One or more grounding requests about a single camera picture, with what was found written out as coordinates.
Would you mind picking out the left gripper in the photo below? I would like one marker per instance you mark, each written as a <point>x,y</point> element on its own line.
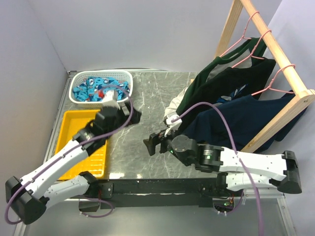
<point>125,117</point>

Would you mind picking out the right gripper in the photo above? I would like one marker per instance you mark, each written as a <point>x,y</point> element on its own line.
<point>156,138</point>

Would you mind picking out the pink wire hanger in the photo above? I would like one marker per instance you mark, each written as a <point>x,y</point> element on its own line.
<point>243,35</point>

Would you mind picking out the white green t shirt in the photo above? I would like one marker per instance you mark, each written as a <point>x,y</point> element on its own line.
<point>218,65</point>

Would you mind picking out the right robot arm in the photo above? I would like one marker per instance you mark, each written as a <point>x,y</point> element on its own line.
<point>236,170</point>

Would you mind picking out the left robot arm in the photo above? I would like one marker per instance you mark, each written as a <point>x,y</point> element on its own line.
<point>30,196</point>

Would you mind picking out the navy blue t shirt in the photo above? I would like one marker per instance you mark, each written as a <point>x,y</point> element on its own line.
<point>245,116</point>

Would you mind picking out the black t shirt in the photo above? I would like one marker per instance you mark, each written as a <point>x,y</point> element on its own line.
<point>230,84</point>

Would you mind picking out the blue shark print cloth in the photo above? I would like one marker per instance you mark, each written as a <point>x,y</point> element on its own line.
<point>93,89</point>

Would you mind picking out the white plastic basket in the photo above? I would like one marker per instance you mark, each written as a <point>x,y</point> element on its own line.
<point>120,75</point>

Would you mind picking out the yellow plastic tray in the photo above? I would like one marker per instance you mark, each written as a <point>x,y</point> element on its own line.
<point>72,122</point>

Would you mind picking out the black base bar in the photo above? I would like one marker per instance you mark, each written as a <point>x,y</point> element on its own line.
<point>161,192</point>

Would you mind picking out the wooden clothes rack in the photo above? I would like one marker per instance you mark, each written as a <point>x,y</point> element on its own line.
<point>303,96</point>

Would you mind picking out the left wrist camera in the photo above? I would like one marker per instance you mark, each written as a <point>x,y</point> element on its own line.
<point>110,99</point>

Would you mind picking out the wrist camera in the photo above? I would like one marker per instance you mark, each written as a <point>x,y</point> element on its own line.
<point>110,99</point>
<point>173,122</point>

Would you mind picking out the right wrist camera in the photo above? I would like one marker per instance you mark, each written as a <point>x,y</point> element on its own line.
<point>173,122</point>

